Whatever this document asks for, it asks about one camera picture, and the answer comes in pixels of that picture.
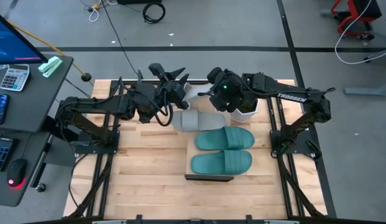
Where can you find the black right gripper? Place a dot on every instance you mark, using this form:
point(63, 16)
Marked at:
point(230, 96)

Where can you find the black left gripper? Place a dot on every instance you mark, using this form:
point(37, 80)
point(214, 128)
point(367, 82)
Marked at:
point(174, 93)

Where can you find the grey rubber slide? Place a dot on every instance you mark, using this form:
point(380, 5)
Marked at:
point(192, 93)
point(208, 121)

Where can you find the teal rubber slide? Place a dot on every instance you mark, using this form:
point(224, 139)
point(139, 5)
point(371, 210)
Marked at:
point(211, 140)
point(211, 163)

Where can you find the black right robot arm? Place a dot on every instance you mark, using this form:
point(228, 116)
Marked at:
point(267, 85)

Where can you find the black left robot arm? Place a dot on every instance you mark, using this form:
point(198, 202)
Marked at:
point(99, 105)

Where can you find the white plant pot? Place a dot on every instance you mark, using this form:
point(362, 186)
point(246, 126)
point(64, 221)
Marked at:
point(245, 117)

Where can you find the black ball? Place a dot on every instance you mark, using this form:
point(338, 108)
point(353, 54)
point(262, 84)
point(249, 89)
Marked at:
point(86, 76)

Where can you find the mint green stapler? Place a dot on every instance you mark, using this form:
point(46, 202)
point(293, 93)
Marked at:
point(50, 67)

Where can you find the dark grey desk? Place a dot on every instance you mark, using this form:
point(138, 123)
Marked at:
point(37, 99)

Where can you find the grey table leg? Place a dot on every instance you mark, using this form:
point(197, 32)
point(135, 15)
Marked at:
point(366, 91)

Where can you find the white desk calculator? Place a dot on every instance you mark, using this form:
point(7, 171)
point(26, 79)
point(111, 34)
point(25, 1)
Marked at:
point(15, 77)

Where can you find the red and black cart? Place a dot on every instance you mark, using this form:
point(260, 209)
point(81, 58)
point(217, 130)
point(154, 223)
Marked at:
point(354, 12)

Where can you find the computer monitor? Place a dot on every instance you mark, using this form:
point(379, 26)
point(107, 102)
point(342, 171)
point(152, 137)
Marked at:
point(12, 43)

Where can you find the black desk caster wheel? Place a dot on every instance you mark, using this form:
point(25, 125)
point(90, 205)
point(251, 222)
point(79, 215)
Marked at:
point(41, 187)

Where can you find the black smartphone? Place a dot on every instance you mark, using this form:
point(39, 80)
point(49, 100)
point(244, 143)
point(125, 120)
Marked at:
point(0, 110)

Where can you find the black computer mouse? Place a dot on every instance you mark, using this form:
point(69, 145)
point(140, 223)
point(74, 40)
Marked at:
point(17, 171)

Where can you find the backlit black keyboard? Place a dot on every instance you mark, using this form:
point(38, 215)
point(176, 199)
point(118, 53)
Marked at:
point(3, 154)

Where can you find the black frame clamp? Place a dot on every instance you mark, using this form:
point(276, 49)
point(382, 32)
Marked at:
point(140, 76)
point(249, 218)
point(138, 218)

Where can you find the black aluminium table frame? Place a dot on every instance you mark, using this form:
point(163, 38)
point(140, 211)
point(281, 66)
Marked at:
point(284, 186)

